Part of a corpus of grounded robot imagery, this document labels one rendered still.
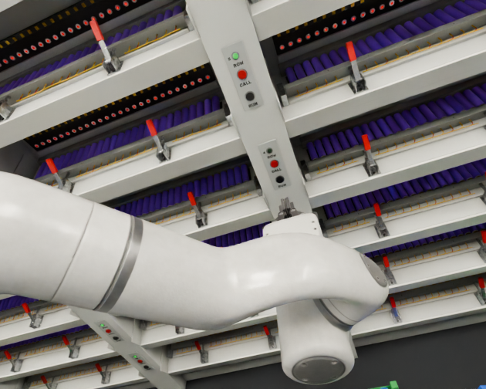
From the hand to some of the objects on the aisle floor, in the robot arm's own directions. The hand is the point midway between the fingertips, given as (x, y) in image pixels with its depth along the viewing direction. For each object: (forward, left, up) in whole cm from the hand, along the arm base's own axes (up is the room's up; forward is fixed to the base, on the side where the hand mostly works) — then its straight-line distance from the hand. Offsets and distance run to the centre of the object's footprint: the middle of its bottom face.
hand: (287, 208), depth 62 cm
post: (+23, +3, -81) cm, 85 cm away
